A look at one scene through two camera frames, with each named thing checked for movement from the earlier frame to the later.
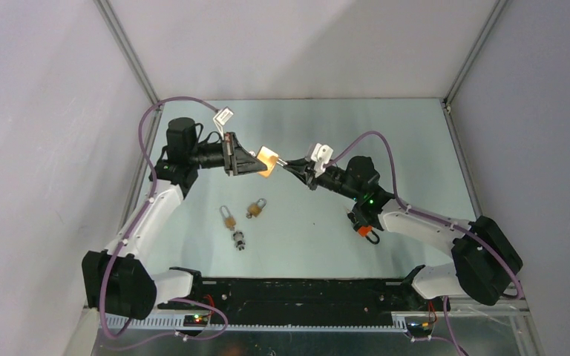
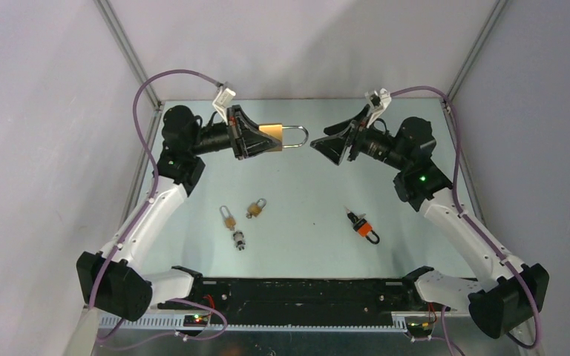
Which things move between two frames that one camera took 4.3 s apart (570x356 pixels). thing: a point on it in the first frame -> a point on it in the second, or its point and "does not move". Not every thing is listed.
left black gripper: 237,160 -> 240,130
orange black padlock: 363,231 does not move
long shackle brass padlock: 229,220 does not move
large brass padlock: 269,158 -> 275,130
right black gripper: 303,170 -> 334,147
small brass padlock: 255,208 does not move
